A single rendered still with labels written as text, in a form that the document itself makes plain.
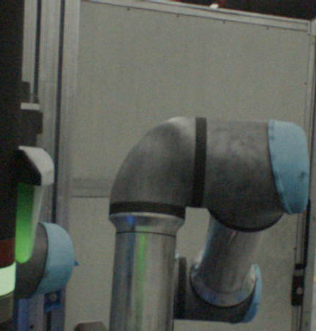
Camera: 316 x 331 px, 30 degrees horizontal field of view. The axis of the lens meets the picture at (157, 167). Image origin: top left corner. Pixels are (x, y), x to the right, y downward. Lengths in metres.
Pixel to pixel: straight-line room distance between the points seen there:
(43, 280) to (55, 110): 0.62
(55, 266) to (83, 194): 1.54
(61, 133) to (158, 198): 0.52
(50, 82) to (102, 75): 0.99
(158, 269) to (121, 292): 0.05
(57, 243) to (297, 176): 0.29
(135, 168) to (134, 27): 1.55
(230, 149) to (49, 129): 0.55
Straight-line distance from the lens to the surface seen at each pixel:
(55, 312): 1.23
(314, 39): 2.59
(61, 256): 0.62
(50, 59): 1.18
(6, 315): 0.28
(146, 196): 0.68
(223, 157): 0.69
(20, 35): 0.28
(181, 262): 1.09
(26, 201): 0.30
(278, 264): 2.55
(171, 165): 0.69
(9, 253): 0.28
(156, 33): 2.25
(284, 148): 0.71
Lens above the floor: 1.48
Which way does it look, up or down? 3 degrees down
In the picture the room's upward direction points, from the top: 3 degrees clockwise
